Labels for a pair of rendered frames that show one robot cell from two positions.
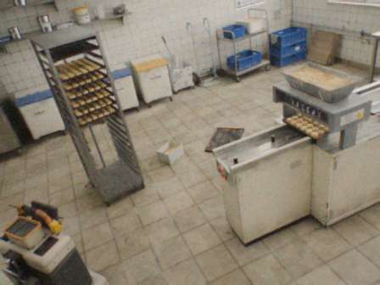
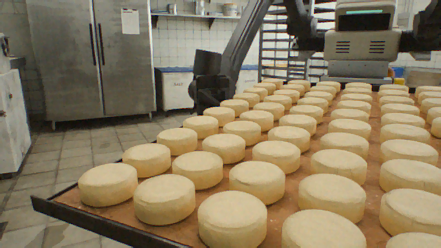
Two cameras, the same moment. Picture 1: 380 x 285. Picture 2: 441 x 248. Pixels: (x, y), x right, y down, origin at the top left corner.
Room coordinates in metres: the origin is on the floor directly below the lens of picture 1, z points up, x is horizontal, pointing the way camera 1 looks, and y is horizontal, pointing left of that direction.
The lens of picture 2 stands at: (0.19, 2.11, 1.10)
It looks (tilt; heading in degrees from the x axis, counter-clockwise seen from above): 15 degrees down; 353
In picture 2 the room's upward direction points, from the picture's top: straight up
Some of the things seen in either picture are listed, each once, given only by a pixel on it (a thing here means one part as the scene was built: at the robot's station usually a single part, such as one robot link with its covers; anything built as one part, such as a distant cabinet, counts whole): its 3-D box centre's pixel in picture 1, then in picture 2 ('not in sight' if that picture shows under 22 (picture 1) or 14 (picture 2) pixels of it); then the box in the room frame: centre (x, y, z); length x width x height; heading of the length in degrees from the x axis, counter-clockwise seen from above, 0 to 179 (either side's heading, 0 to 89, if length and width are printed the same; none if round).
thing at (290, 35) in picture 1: (287, 36); (385, 72); (6.30, -2.31, 0.50); 0.60 x 0.40 x 0.20; 110
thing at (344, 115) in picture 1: (315, 110); not in sight; (2.28, -1.07, 1.01); 0.72 x 0.33 x 0.34; 16
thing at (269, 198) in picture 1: (265, 186); not in sight; (2.14, -0.59, 0.45); 0.70 x 0.34 x 0.90; 106
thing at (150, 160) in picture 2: not in sight; (147, 159); (0.50, 2.15, 0.98); 0.05 x 0.05 x 0.02
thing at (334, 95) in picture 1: (317, 83); not in sight; (2.28, -1.07, 1.25); 0.56 x 0.29 x 0.14; 16
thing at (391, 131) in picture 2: not in sight; (403, 137); (0.50, 1.85, 0.99); 0.05 x 0.05 x 0.02
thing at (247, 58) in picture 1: (243, 59); not in sight; (6.08, -1.38, 0.28); 0.56 x 0.38 x 0.20; 115
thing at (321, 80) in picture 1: (317, 80); not in sight; (2.28, -1.07, 1.28); 0.54 x 0.27 x 0.06; 16
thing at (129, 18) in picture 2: not in sight; (130, 21); (4.33, 2.76, 1.39); 0.22 x 0.03 x 0.31; 107
